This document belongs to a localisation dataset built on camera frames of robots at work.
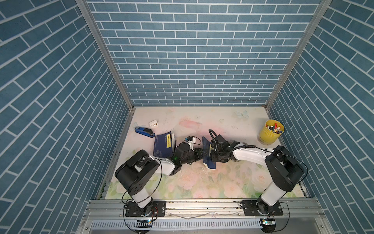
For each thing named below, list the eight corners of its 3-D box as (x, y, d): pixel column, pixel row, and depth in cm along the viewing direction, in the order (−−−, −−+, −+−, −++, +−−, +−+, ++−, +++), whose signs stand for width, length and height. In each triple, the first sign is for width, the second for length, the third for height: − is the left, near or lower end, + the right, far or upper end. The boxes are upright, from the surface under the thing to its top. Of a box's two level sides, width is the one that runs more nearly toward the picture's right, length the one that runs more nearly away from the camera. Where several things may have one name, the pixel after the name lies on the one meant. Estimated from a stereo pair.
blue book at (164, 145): (153, 158, 93) (151, 152, 87) (157, 138, 104) (155, 131, 97) (174, 158, 94) (173, 152, 88) (176, 138, 104) (175, 131, 98)
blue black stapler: (134, 132, 106) (132, 129, 103) (138, 128, 109) (136, 124, 106) (153, 138, 103) (152, 135, 100) (156, 133, 106) (155, 130, 103)
